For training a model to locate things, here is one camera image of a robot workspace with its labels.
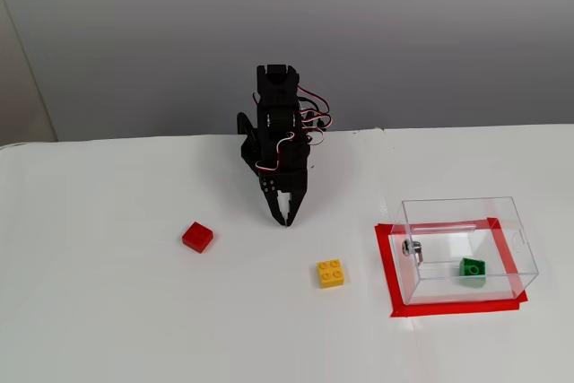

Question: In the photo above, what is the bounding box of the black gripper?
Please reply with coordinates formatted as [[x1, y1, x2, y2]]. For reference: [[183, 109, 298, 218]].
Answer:
[[257, 135, 311, 228]]

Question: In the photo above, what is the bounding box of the green lego brick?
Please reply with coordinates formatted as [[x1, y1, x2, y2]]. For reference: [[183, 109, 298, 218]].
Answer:
[[457, 257, 489, 289]]

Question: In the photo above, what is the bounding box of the yellow lego brick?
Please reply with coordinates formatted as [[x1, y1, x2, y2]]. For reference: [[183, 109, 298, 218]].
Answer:
[[316, 258, 346, 290]]

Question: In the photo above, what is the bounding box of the red lego brick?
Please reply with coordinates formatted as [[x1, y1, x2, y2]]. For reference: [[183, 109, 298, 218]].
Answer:
[[181, 221, 214, 254]]

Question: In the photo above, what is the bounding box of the transparent acrylic box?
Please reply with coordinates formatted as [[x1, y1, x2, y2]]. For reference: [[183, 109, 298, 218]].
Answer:
[[389, 196, 540, 307]]

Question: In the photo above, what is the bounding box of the black table clamp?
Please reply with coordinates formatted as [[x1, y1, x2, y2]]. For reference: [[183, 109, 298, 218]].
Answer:
[[236, 111, 260, 151]]

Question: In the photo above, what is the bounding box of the silver cam lock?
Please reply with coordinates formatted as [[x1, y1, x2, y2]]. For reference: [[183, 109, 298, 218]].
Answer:
[[401, 239, 425, 266]]

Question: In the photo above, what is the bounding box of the red white servo cable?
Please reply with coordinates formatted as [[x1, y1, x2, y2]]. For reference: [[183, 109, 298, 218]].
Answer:
[[254, 130, 297, 174], [297, 85, 335, 147]]

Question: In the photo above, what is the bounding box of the red tape frame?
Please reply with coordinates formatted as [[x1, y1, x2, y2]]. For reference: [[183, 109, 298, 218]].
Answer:
[[374, 216, 529, 319]]

